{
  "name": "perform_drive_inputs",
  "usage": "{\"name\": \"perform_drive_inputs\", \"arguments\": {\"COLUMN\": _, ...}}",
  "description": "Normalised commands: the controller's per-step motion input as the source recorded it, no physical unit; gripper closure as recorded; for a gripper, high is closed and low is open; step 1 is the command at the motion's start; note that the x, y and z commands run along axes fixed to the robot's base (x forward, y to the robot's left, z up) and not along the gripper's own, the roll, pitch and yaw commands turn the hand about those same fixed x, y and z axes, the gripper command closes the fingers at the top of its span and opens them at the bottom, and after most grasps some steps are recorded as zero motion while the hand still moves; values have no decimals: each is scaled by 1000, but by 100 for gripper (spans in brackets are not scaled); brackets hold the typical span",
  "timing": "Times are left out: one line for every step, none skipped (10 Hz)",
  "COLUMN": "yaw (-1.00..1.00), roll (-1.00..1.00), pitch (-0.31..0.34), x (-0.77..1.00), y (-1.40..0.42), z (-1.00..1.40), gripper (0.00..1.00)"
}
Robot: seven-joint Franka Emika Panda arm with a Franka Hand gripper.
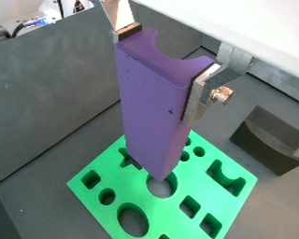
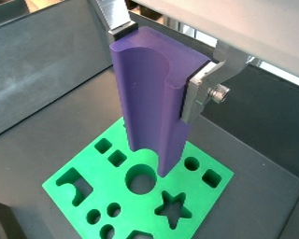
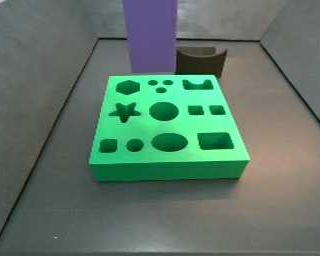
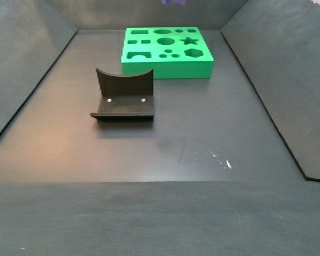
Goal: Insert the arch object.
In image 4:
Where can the green shape sorter box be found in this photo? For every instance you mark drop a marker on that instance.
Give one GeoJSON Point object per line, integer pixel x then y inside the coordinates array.
{"type": "Point", "coordinates": [173, 51]}

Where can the purple object at top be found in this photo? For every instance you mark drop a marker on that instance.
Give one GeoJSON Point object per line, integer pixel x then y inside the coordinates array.
{"type": "Point", "coordinates": [180, 2]}

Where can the black curved holder stand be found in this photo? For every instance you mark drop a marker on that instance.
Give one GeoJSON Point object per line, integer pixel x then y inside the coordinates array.
{"type": "Point", "coordinates": [126, 96]}

